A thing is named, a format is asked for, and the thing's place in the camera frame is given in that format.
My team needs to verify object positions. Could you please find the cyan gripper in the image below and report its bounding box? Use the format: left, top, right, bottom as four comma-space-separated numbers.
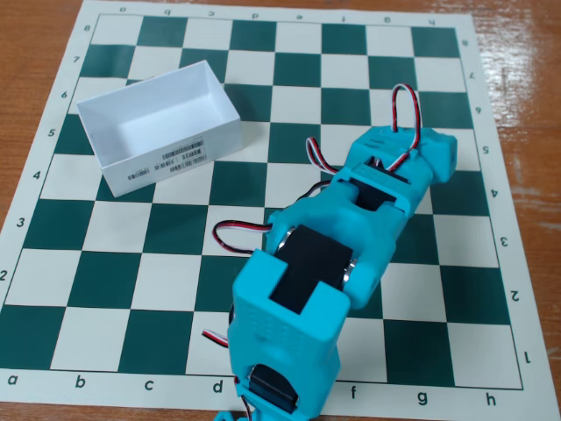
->
343, 125, 459, 196

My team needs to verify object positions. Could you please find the white cardboard box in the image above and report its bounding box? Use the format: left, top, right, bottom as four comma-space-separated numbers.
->
75, 60, 243, 199

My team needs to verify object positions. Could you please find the green white chessboard mat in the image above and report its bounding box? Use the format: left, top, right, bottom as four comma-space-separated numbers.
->
0, 0, 539, 416

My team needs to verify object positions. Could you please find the red white black servo cable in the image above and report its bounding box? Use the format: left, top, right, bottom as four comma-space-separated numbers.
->
304, 136, 348, 179
212, 220, 275, 257

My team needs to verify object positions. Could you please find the thin black cable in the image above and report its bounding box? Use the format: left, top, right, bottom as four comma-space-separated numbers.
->
301, 178, 337, 203

